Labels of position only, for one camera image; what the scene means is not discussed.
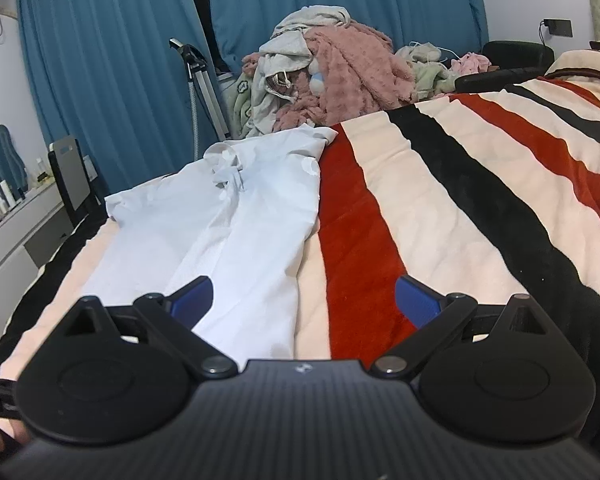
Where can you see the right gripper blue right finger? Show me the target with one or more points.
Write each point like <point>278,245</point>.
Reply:
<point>439,321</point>

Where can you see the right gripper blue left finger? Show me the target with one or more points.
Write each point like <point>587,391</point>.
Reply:
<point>169,321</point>

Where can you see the white polo shirt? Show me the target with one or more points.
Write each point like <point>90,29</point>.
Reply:
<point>239,216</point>

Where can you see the small pink clothes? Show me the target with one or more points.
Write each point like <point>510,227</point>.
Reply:
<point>470,64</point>

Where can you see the person left hand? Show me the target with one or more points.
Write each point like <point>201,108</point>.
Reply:
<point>13,434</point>

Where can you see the striped fleece blanket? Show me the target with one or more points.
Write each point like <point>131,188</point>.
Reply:
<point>485,193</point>

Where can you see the white dresser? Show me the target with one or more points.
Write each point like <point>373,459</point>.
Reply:
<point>29,236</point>

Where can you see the black chair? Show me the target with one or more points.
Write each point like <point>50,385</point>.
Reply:
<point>75,187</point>

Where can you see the white cosmetic bottle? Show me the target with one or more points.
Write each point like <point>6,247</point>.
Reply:
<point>7,192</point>

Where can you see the green patterned blanket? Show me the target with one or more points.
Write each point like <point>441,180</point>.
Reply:
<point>242,107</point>

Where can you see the garment steamer stand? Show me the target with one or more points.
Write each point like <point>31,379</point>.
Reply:
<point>201,92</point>

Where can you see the pink fluffy blanket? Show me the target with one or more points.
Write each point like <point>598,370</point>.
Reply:
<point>354,72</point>

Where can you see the black armchair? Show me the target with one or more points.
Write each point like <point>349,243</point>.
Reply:
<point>515,62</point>

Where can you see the cream hooded garment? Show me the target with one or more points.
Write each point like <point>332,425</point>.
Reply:
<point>284,54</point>

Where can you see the left blue curtain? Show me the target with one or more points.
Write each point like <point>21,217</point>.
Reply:
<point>103,71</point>

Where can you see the black wall socket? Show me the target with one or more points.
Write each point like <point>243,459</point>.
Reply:
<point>559,27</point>

